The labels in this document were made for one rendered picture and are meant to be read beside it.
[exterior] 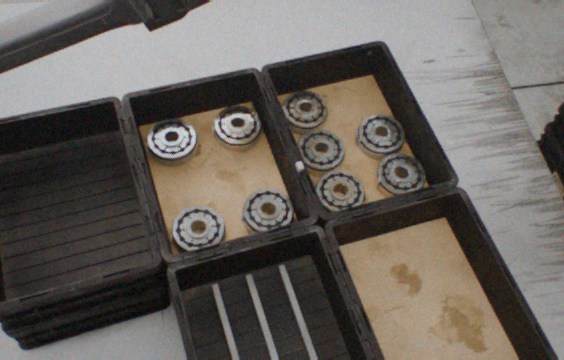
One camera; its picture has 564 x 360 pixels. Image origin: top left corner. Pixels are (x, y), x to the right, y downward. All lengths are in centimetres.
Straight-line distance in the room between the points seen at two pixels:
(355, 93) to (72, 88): 70
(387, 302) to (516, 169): 56
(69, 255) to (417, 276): 68
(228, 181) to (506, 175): 69
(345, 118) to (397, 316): 47
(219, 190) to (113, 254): 25
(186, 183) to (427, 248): 52
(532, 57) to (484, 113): 123
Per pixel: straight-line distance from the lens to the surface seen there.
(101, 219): 136
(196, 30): 182
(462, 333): 131
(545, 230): 163
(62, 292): 120
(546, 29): 311
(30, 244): 137
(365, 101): 153
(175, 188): 138
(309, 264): 130
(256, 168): 140
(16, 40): 98
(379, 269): 132
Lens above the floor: 202
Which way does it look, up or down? 59 degrees down
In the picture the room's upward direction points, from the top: 8 degrees clockwise
